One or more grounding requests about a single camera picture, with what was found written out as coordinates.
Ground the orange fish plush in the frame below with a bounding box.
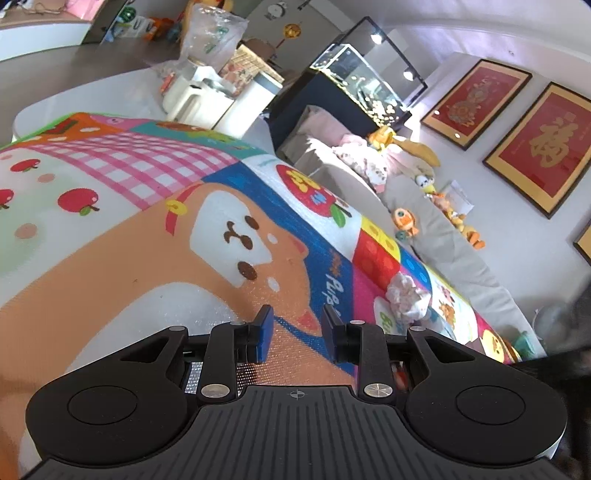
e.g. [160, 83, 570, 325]
[392, 208, 420, 240]

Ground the teal cushion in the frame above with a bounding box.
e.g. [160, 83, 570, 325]
[511, 331, 538, 362]

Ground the colourful cartoon play mat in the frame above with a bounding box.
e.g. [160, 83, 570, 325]
[1, 113, 520, 479]

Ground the beige sofa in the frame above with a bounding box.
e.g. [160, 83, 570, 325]
[270, 105, 546, 360]

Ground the row of orange plush toys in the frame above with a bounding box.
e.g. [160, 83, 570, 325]
[415, 175, 486, 250]

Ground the pink floral blanket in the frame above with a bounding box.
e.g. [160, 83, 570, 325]
[332, 134, 392, 194]

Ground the yellow pillow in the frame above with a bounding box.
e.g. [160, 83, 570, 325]
[392, 136, 441, 167]

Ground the white thermos bottle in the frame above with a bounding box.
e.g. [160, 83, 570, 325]
[213, 72, 283, 139]

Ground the white kettle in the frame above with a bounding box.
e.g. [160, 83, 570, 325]
[162, 59, 235, 130]

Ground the red gold framed picture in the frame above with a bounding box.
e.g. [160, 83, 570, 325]
[421, 59, 533, 151]

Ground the red gold framed calligraphy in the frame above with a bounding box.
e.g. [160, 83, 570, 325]
[483, 82, 591, 219]

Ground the black fish tank cabinet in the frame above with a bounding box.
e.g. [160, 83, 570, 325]
[267, 68, 412, 153]

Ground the glass fish tank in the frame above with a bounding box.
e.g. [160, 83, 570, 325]
[310, 16, 428, 127]

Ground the clear plastic bag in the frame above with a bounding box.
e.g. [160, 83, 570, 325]
[179, 1, 249, 71]

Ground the yellow hanging ornament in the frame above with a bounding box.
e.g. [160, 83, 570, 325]
[276, 23, 301, 49]

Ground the panda wall clock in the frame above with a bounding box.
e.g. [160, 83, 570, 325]
[264, 1, 287, 21]

